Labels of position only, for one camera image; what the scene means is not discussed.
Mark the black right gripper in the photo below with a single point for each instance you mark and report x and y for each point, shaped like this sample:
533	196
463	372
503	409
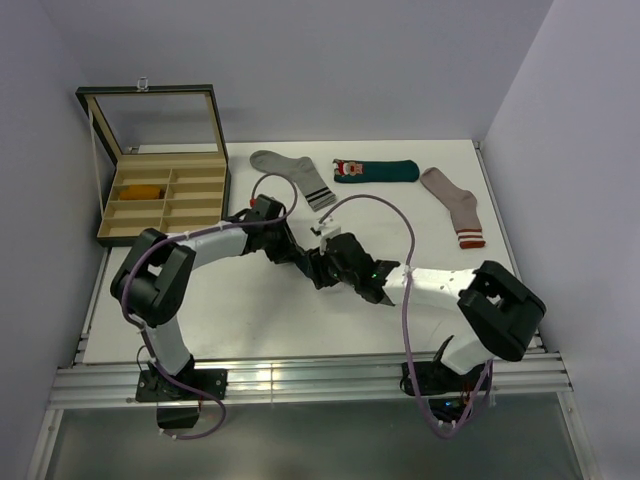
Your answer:
327	279

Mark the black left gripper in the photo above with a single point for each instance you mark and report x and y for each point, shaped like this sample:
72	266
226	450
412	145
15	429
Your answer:
288	248

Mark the dark green reindeer sock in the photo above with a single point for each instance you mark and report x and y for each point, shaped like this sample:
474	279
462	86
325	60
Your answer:
358	171

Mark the mustard yellow sock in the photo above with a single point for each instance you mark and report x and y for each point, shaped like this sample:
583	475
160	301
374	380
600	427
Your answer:
140	193

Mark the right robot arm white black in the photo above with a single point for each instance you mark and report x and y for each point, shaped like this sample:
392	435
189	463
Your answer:
502	313

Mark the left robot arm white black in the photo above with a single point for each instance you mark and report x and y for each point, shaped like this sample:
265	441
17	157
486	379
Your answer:
151	283

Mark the grey striped sock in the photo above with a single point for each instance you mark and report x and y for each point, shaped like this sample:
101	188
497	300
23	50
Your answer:
301	171

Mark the taupe sock red cuff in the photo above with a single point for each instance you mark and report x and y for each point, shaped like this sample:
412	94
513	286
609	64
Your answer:
461	205

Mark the black compartment box beige lining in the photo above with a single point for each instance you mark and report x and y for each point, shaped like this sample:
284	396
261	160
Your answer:
169	136

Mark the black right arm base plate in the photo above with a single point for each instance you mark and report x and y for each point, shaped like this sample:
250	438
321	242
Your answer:
436	379

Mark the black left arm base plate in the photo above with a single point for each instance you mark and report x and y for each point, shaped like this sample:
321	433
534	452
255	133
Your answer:
153	387

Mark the aluminium rail frame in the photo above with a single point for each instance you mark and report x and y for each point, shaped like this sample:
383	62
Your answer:
336	417

